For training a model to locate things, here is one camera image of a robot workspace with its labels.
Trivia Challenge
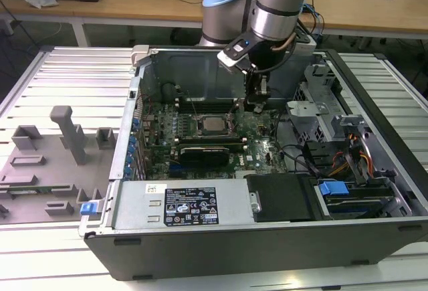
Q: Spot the silver-topped CPU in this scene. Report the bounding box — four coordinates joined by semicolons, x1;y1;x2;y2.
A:
203;116;229;131

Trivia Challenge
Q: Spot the metal socket cover frame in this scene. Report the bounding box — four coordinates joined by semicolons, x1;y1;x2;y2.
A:
197;114;235;136

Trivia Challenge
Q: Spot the black RAM slot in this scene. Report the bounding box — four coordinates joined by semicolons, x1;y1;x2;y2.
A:
175;106;239;111
175;104;239;108
177;143;249;153
175;109;239;114
175;100;239;105
177;138;249;146

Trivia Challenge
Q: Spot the CPU socket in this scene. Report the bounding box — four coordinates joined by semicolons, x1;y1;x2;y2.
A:
195;113;237;137

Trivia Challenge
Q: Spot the silver disk bay cage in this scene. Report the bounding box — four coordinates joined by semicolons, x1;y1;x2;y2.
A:
286;64;365;138

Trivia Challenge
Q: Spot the green motherboard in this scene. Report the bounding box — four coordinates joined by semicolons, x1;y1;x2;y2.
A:
142;100;290;181

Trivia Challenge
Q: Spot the black graphics card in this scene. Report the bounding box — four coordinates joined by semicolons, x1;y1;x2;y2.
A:
179;146;231;168

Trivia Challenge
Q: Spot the black plastic shroud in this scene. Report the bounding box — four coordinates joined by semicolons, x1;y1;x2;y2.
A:
245;173;320;223

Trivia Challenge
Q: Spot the long wooden desk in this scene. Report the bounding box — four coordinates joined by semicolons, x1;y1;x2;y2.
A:
0;0;428;50

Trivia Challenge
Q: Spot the disk with blue carrier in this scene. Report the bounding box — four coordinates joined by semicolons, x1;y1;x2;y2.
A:
316;179;407;221

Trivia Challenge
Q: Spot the silver power supply unit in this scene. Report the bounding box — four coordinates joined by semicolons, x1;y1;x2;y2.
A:
112;180;257;232

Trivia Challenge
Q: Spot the open black PC case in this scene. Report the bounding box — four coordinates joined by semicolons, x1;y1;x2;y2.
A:
78;43;428;282

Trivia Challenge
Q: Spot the blue plastic clip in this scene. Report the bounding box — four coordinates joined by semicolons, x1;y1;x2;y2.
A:
81;201;102;217

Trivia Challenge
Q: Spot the grey parts rack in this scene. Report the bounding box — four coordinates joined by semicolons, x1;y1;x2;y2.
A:
0;105;118;227

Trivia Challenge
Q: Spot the green RAM stick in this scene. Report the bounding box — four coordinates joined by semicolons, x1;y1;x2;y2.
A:
0;186;53;194

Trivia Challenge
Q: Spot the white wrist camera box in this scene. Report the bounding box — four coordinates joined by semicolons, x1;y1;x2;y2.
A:
217;35;257;73

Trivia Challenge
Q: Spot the orange yellow wire bundle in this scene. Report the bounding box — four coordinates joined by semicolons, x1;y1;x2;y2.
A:
329;132;374;177

